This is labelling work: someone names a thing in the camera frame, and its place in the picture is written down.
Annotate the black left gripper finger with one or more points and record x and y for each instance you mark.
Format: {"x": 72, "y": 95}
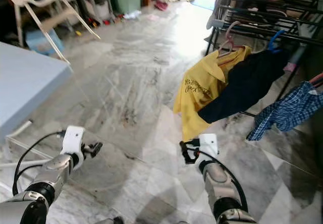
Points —
{"x": 97, "y": 145}
{"x": 95, "y": 153}

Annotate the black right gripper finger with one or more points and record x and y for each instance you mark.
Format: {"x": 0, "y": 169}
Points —
{"x": 185, "y": 158}
{"x": 184, "y": 146}

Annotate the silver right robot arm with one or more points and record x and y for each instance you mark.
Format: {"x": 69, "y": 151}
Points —
{"x": 219, "y": 181}

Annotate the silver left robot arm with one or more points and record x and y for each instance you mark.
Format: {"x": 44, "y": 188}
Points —
{"x": 53, "y": 176}

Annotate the pink plastic clothes hanger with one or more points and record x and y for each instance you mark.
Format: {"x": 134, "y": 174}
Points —
{"x": 317, "y": 79}
{"x": 230, "y": 43}

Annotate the blue plastic clothes hanger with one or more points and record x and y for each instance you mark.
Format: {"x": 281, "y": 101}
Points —
{"x": 275, "y": 43}

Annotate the yellow shirt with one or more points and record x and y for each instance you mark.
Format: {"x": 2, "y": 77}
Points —
{"x": 202, "y": 88}

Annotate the robot left leg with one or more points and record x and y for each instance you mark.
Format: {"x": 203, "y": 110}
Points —
{"x": 110, "y": 221}

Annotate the navy garment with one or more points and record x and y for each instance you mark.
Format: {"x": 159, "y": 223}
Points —
{"x": 247, "y": 85}

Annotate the pale blue folding table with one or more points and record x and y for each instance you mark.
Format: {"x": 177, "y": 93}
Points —
{"x": 30, "y": 82}

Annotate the blue checked shirt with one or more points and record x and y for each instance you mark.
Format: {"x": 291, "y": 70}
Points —
{"x": 287, "y": 110}

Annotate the light blue plastic stool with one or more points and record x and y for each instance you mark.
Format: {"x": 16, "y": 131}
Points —
{"x": 43, "y": 42}

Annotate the white crumpled bag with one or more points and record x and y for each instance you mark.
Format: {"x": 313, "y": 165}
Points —
{"x": 132, "y": 15}

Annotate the red slipper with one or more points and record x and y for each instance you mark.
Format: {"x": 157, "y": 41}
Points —
{"x": 161, "y": 5}

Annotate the grey trolley with white baskets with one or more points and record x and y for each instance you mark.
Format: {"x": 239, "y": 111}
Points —
{"x": 95, "y": 2}

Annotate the blue floor mat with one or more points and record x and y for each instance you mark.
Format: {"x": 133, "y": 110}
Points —
{"x": 203, "y": 2}

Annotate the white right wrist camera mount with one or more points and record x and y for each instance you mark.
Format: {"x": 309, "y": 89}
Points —
{"x": 208, "y": 143}

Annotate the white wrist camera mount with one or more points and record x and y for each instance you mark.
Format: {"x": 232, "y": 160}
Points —
{"x": 208, "y": 143}
{"x": 73, "y": 137}

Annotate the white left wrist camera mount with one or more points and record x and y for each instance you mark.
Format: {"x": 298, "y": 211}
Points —
{"x": 73, "y": 137}

